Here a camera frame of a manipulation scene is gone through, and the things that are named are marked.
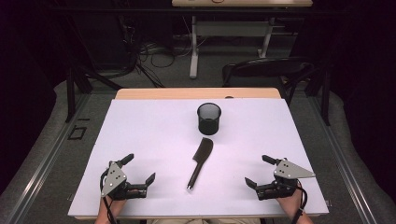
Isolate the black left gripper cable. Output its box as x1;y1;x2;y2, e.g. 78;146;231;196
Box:
99;172;119;224

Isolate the black folding chair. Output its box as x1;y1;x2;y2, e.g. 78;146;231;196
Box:
221;57;316;105

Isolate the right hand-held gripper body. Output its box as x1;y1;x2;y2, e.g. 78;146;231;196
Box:
255;159;316;201

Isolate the white table mat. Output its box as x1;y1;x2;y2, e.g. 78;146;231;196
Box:
67;98;330;217

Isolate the aluminium floor rail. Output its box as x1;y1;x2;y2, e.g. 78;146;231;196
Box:
6;92;92;224
307;96;378;224

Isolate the black metal stand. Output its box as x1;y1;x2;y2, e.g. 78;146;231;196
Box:
64;64;124;123
304;66;332;127

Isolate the black comb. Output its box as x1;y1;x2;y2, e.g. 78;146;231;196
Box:
186;137;215;191

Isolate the white-legged wooden desk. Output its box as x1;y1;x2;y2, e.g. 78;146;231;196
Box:
171;0;314;79

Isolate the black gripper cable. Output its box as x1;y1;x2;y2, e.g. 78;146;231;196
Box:
290;180;309;224
99;172;119;224

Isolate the tangle of floor cables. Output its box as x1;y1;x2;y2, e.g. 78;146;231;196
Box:
124;15;206;88

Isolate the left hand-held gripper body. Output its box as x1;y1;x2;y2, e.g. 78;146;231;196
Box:
100;161;148;201

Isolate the person's left hand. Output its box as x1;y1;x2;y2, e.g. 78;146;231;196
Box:
98;199;127;218

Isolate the person's right hand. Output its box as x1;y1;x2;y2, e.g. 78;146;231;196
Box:
275;189;304;218

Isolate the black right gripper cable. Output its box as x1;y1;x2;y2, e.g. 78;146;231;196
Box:
290;180;309;224

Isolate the black mesh pen holder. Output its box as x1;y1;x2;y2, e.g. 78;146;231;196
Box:
196;102;222;136

